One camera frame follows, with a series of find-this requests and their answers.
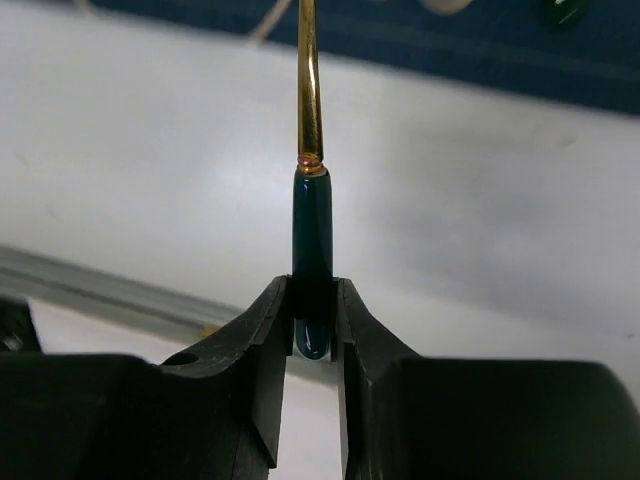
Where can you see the front aluminium rail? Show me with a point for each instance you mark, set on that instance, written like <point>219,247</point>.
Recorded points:
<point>153,310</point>

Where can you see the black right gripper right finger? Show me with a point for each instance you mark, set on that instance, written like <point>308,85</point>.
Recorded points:
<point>405,416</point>

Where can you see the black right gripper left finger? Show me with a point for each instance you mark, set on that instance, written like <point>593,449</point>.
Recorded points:
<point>210,411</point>

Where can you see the gold spoon green handle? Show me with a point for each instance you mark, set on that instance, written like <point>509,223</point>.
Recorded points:
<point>312,225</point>

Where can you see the gold knife green handle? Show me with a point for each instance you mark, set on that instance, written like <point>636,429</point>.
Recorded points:
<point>562,14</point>

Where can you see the blue whale placemat cloth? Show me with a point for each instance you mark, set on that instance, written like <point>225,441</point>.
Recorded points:
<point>500,44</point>

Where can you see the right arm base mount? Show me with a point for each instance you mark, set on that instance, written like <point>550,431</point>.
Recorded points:
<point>17,330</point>

